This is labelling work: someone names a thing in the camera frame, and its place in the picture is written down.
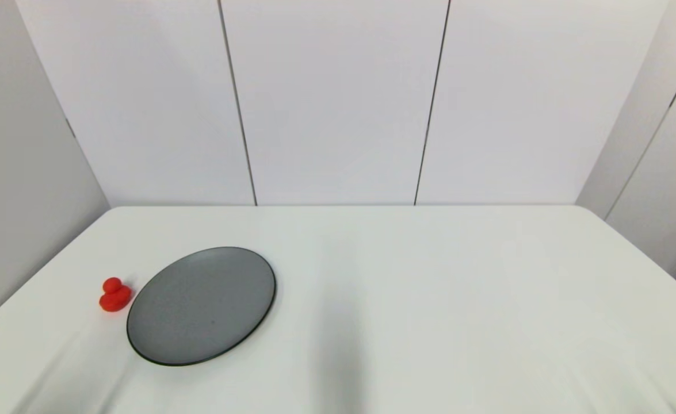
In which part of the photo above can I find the red rubber duck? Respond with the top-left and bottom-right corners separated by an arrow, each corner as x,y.
99,277 -> 133,313

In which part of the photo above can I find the round grey plate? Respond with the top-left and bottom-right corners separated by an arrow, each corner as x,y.
127,247 -> 277,367

